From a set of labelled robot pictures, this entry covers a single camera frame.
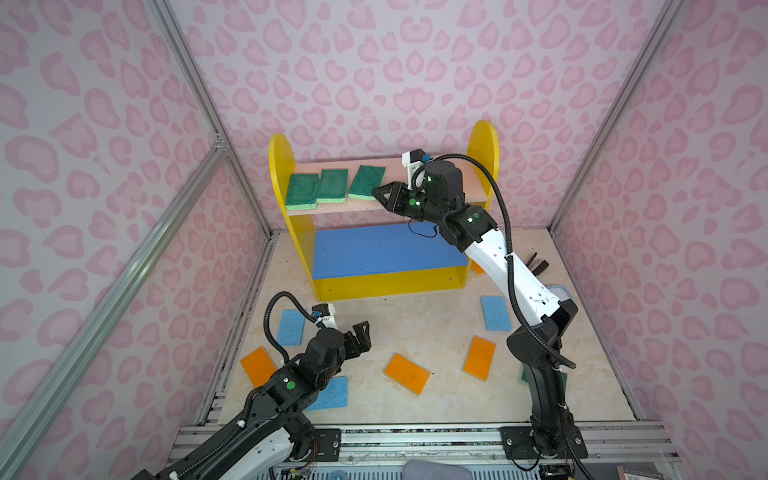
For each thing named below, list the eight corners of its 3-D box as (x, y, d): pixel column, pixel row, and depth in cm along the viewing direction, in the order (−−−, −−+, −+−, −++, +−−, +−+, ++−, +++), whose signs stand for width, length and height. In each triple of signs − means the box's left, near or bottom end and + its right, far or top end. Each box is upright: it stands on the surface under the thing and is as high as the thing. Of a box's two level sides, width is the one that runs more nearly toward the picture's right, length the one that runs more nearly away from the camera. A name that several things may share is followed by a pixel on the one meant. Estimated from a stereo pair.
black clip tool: (536, 275, 108) (539, 270, 106) (522, 262, 112) (525, 257, 110) (547, 270, 110) (550, 264, 108) (533, 257, 114) (536, 252, 111)
